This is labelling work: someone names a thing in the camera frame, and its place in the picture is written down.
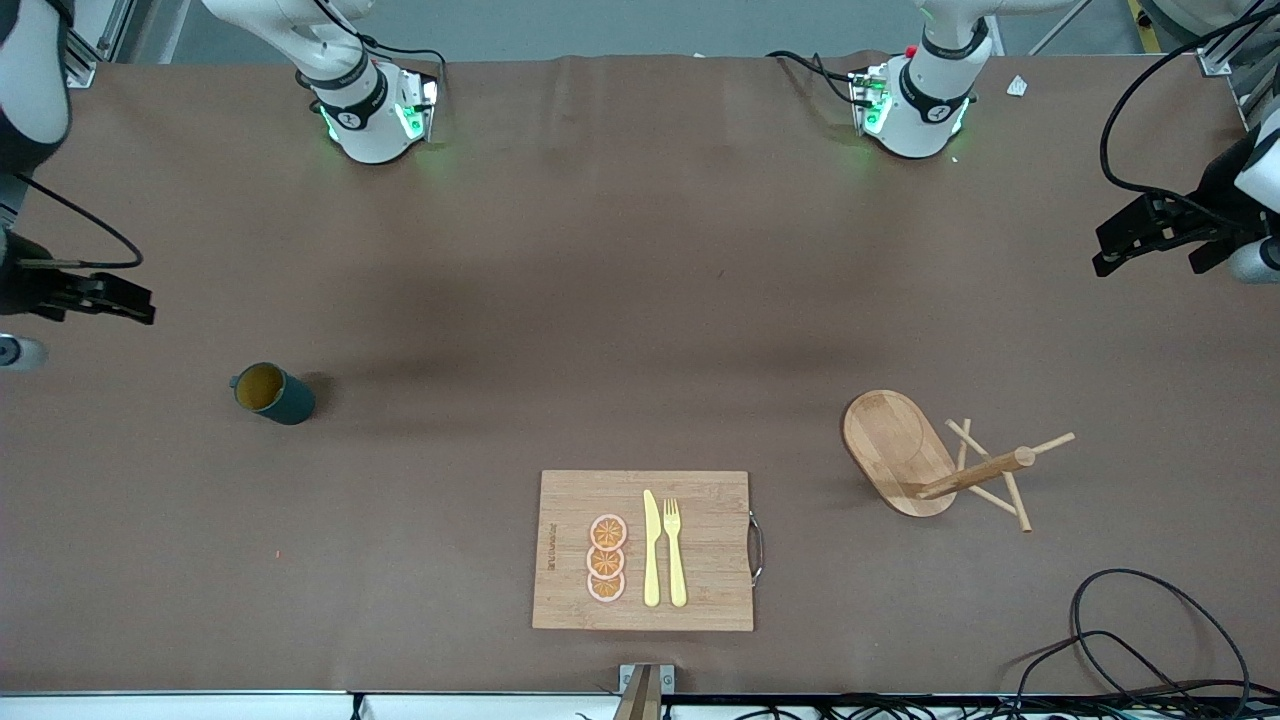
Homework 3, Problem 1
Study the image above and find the brown table cover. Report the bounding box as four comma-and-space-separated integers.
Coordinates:
0, 52, 1280, 696

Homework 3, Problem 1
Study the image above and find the bamboo cutting board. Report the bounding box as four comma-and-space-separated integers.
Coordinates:
531, 470, 766, 633

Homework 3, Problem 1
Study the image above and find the yellow plastic knife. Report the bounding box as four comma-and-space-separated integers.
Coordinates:
642, 489, 663, 608

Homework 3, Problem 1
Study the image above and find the black right base cable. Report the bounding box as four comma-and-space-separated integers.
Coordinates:
320, 0, 448, 101

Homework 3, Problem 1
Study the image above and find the yellow plastic fork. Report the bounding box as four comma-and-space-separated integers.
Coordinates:
662, 497, 689, 609

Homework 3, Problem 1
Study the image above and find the wooden mug tree stand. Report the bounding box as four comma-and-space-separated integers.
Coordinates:
842, 389, 1077, 533

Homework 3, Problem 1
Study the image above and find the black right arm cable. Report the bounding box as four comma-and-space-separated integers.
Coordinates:
10, 172, 144, 271

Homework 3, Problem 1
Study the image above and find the black left base cable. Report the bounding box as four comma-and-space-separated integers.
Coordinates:
766, 48, 866, 106

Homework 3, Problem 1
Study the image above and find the aluminium frame profile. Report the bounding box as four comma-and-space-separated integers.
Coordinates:
65, 0, 131, 89
1195, 0, 1280, 136

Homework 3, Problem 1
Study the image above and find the black looped cable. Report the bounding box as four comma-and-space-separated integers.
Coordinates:
1005, 568, 1253, 720

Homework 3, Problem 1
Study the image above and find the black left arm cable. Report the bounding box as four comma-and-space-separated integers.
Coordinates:
1100, 20, 1280, 201

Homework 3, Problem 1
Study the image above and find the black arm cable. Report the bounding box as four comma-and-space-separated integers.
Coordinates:
1100, 20, 1280, 201
10, 172, 144, 271

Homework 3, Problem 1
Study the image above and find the dark green ribbed cup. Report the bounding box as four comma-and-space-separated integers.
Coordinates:
229, 362, 317, 426

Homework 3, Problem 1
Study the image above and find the black base cable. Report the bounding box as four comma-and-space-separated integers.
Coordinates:
320, 0, 448, 101
766, 48, 866, 106

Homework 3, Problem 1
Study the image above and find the metal table edge bracket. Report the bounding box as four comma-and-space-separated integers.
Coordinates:
618, 663, 676, 720

